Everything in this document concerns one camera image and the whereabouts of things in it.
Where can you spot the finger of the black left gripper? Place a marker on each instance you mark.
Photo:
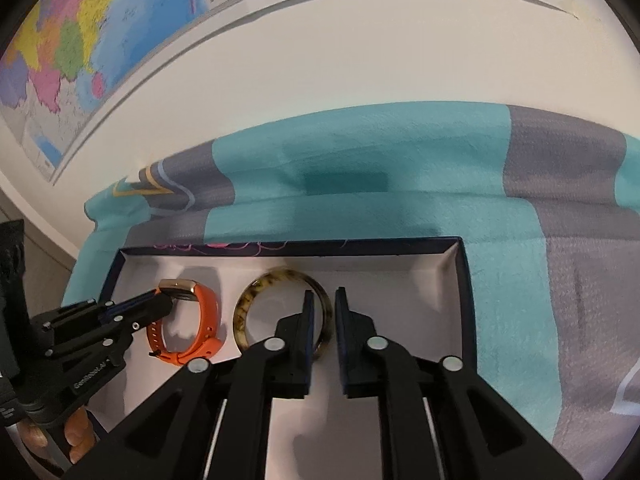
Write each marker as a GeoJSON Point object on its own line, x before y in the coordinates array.
{"type": "Point", "coordinates": [137, 316]}
{"type": "Point", "coordinates": [153, 302]}

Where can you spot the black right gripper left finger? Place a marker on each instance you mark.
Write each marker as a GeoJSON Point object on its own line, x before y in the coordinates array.
{"type": "Point", "coordinates": [210, 420]}

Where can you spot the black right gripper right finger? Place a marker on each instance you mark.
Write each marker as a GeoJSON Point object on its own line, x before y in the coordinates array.
{"type": "Point", "coordinates": [438, 420]}

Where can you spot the tortoiseshell bangle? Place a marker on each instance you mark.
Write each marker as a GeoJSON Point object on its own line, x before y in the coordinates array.
{"type": "Point", "coordinates": [274, 277]}

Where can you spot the left hand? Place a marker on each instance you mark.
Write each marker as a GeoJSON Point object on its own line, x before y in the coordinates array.
{"type": "Point", "coordinates": [78, 433]}

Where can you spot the dark blue shallow box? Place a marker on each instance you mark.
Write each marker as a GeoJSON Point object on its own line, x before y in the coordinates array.
{"type": "Point", "coordinates": [409, 288]}

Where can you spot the teal grey bed sheet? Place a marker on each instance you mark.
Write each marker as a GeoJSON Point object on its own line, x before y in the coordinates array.
{"type": "Point", "coordinates": [546, 204]}

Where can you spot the colourful wall map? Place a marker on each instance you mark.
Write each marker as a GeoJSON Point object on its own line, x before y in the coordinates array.
{"type": "Point", "coordinates": [72, 61]}

